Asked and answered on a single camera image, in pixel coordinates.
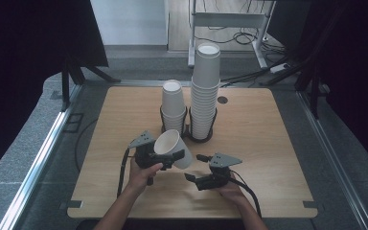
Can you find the aluminium floor rail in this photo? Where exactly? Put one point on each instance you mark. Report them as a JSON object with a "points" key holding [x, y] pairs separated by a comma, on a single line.
{"points": [[332, 153], [140, 83], [41, 153]]}

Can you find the person's right hand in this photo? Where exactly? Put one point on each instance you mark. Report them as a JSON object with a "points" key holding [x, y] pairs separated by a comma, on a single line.
{"points": [[231, 191]]}

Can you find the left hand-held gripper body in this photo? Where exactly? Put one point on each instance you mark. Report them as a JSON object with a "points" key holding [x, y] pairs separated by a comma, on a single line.
{"points": [[143, 156]]}

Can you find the person's left hand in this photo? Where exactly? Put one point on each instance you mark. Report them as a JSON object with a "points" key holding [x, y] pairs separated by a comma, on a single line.
{"points": [[140, 179]]}

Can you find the black floor plate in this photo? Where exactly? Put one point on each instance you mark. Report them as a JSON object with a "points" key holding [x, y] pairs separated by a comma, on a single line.
{"points": [[73, 123]]}

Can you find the black metal stand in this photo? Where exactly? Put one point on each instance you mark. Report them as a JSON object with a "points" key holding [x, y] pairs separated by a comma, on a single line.
{"points": [[314, 96], [65, 86]]}

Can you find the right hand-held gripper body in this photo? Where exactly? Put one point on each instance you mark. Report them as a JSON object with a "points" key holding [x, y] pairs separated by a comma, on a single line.
{"points": [[218, 175]]}

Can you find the single white paper cup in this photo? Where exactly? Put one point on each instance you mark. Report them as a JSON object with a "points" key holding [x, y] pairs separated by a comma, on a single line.
{"points": [[171, 143]]}

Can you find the white metal desk frame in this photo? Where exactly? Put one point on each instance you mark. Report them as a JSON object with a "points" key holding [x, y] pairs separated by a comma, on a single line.
{"points": [[226, 19]]}

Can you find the black round table grommet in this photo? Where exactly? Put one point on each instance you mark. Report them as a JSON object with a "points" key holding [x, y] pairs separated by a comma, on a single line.
{"points": [[222, 99]]}

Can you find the white power strip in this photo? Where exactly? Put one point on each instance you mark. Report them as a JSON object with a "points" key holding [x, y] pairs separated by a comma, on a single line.
{"points": [[279, 68]]}

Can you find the black curtain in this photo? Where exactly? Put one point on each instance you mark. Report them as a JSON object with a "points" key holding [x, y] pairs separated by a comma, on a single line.
{"points": [[28, 48], [357, 64]]}

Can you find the tall stack of white cups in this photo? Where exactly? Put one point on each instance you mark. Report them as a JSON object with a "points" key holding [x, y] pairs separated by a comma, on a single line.
{"points": [[205, 96]]}

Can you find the short stack of white cups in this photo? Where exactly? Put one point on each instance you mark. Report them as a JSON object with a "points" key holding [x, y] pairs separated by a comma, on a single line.
{"points": [[173, 102]]}

